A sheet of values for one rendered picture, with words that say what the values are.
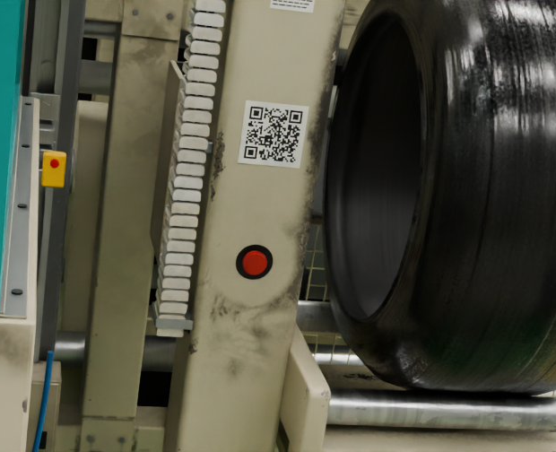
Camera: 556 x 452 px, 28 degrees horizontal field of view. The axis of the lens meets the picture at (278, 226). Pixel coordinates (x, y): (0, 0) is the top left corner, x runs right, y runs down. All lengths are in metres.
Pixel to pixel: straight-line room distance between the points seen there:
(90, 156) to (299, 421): 0.89
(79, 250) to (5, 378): 1.52
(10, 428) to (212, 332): 0.76
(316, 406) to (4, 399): 0.73
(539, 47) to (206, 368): 0.55
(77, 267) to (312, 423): 0.92
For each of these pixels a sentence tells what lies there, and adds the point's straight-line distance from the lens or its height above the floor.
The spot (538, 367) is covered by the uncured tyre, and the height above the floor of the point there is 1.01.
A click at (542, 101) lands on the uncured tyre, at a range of 1.24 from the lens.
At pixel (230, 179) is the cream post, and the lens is 1.32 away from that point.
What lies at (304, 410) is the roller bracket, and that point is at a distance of 1.34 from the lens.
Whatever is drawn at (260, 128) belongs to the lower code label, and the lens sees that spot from 1.31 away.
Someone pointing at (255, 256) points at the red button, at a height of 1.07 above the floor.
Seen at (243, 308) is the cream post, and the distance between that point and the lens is 1.38.
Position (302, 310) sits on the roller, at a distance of 1.63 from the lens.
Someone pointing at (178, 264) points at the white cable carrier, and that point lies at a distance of 1.39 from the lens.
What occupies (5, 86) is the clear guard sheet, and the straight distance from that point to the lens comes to 0.58.
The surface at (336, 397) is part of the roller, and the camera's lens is 1.38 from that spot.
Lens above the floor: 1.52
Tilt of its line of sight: 18 degrees down
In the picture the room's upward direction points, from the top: 9 degrees clockwise
